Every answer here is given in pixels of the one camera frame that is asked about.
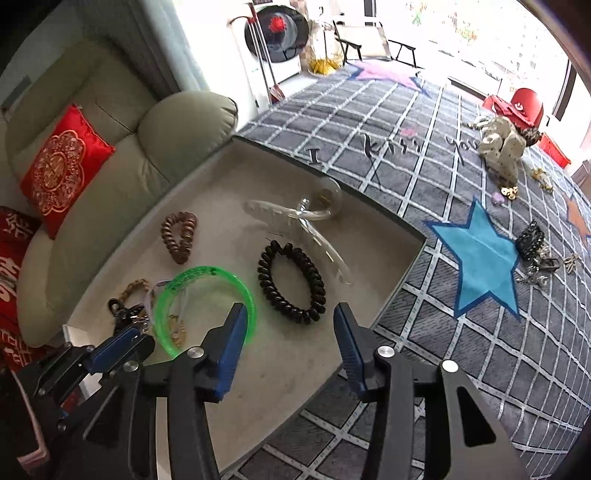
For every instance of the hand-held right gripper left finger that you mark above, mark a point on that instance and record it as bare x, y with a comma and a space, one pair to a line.
233, 341

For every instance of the red chair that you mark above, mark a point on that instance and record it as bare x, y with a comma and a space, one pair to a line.
526, 108

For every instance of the red embroidered cushion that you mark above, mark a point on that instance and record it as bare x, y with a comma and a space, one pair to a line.
60, 170

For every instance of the white washing machine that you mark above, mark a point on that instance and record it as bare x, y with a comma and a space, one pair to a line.
288, 69

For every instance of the gold disc hair clip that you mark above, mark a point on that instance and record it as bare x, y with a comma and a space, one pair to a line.
508, 193

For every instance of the red cushion white characters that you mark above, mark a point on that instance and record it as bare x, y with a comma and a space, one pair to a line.
11, 286

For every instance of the yellow bundle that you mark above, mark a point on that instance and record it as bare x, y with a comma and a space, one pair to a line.
323, 67

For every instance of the grey pleated curtain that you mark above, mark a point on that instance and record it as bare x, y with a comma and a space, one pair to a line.
161, 41

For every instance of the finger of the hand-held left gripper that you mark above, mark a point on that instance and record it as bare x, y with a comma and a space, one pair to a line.
115, 350

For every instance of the red basin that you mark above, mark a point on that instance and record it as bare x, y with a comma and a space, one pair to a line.
554, 150

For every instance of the beige polka dot bow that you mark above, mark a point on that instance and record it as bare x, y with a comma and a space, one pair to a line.
501, 147

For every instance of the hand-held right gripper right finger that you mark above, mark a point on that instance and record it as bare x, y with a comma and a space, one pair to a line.
348, 341

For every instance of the red broom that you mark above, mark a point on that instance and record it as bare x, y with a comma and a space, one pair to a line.
263, 55

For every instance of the leopard print scrunchie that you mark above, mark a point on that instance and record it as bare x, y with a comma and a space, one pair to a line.
532, 134

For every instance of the beige sofa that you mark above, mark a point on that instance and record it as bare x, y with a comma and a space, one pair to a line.
115, 115

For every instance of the black folding stool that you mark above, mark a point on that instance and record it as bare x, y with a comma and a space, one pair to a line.
406, 48

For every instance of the small pink hair clip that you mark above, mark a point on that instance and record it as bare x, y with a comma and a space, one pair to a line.
497, 198

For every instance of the clear hair claw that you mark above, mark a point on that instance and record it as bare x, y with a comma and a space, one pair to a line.
330, 251

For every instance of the green transparent bangle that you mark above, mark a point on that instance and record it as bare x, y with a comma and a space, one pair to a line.
203, 271

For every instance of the beige folding chair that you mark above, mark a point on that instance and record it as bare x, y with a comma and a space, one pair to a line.
364, 39

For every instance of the grey checked blanket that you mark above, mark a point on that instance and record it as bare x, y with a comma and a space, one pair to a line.
461, 346

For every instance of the beige tray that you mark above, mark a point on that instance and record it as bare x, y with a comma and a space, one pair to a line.
221, 194

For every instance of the black hair claw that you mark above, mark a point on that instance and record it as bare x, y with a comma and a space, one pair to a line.
115, 307

